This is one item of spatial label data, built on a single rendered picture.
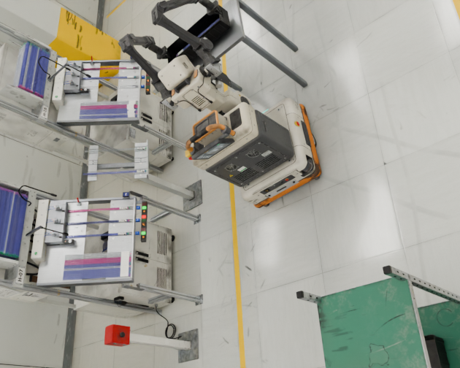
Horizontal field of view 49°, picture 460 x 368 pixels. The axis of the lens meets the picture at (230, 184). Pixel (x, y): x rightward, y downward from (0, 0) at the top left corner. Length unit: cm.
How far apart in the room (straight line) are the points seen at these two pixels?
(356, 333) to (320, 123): 211
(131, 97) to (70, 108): 55
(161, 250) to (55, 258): 97
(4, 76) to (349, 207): 309
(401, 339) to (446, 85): 193
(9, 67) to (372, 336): 380
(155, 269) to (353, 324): 251
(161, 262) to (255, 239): 96
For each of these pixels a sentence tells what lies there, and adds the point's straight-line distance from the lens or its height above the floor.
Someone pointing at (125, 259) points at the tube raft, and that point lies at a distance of 394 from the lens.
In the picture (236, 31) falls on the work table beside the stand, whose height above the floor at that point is 80.
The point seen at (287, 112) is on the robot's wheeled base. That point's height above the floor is 28.
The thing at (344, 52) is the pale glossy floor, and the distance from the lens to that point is 420.
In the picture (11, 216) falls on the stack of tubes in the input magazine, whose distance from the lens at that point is 405.
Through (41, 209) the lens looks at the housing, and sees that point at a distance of 422.
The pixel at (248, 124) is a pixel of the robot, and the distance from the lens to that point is 329.
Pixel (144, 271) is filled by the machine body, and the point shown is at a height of 37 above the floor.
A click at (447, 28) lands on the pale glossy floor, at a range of 384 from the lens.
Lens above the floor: 291
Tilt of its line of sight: 41 degrees down
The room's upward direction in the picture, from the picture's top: 65 degrees counter-clockwise
